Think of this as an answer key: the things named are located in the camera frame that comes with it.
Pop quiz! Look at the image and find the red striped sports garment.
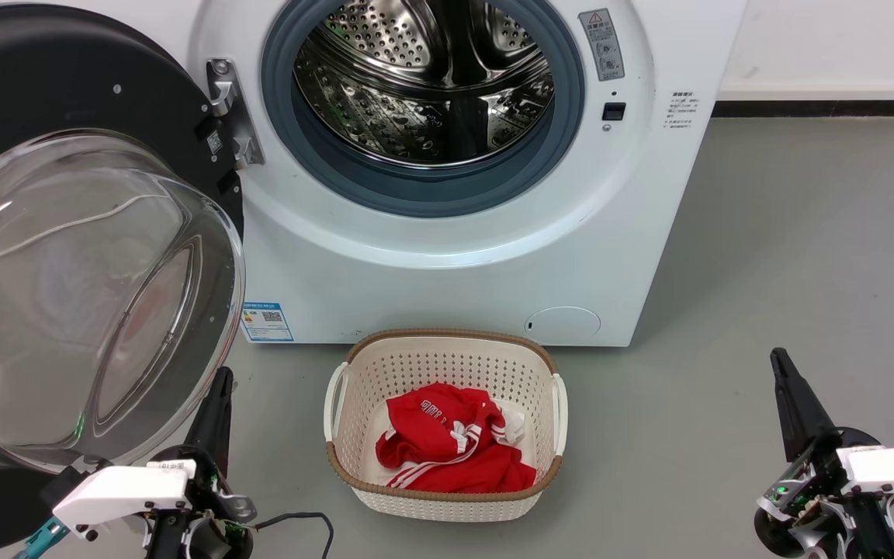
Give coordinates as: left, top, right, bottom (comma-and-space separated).
376, 383, 538, 494

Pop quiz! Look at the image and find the grey warning sticker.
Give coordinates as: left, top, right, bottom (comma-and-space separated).
577, 8, 626, 82

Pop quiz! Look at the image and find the metal door hinge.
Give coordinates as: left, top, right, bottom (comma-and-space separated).
206, 57, 266, 169

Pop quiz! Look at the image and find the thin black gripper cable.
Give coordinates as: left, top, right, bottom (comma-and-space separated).
251, 512, 336, 559

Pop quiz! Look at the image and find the black baseboard strip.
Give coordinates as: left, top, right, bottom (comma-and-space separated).
712, 100, 894, 119

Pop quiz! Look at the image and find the round white filter cover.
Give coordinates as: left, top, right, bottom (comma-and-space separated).
525, 307, 602, 346

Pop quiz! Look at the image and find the cream perforated laundry basket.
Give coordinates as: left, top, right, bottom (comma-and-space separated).
324, 327, 570, 523

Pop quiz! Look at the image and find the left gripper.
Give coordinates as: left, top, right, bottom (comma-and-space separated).
149, 367, 258, 530

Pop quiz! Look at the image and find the steel perforated washer drum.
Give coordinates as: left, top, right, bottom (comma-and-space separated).
294, 0, 556, 168

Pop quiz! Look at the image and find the white garment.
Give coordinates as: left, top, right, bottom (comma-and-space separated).
494, 407, 530, 448

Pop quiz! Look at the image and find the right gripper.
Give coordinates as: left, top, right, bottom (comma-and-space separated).
757, 348, 886, 519

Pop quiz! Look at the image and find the black round glass washer door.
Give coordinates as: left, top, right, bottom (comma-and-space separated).
0, 4, 247, 557

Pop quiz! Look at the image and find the white front-load washing machine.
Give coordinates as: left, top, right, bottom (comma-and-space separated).
90, 0, 749, 348

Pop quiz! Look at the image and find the blue energy label sticker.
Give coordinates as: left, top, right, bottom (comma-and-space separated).
241, 302, 294, 343

